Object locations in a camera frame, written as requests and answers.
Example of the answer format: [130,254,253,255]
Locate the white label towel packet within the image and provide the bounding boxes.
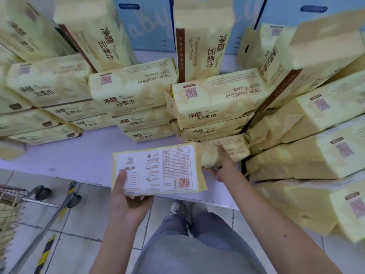
[111,142,209,197]

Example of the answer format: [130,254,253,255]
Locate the yellow soft towel packet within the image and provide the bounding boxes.
[199,134,252,170]

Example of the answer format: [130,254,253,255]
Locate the person's right hand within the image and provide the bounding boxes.
[205,145,249,187]

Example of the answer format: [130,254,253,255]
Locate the person's left hand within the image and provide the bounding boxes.
[109,170,155,226]

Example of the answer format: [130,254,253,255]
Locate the pile of yellow towel packs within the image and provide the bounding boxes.
[0,0,365,245]

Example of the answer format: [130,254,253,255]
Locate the metal shopping cart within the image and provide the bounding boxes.
[0,181,83,274]

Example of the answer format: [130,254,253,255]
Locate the yellow packs in cart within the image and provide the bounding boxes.
[0,202,24,264]

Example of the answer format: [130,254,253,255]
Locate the person's right forearm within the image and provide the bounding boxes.
[227,177,344,274]

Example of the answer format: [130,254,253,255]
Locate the white shoe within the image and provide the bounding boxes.
[168,200,188,217]
[187,202,209,216]

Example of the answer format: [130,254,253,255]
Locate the grey trousers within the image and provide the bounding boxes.
[139,210,267,274]

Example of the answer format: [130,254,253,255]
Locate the person's left forearm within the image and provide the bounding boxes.
[89,218,144,274]

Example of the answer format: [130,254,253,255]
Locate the light blue carton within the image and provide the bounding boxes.
[112,0,177,52]
[228,0,268,55]
[256,0,365,29]

